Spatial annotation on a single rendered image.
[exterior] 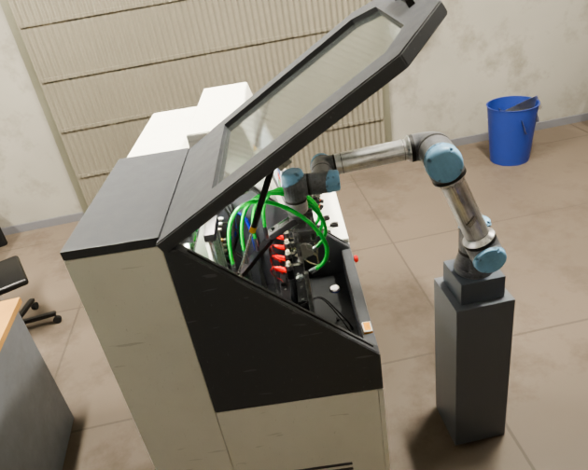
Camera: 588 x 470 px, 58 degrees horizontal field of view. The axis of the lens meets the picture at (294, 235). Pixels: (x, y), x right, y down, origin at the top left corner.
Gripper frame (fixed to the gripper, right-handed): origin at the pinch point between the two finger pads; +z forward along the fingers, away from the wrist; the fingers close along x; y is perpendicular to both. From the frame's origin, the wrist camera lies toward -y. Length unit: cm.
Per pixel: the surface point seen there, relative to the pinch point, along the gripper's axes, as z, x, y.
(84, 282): -26, -35, -61
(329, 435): 53, -35, 1
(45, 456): 94, 9, -136
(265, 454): 59, -35, -23
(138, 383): 15, -35, -58
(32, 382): 65, 29, -139
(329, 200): 15, 74, 17
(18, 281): 65, 127, -186
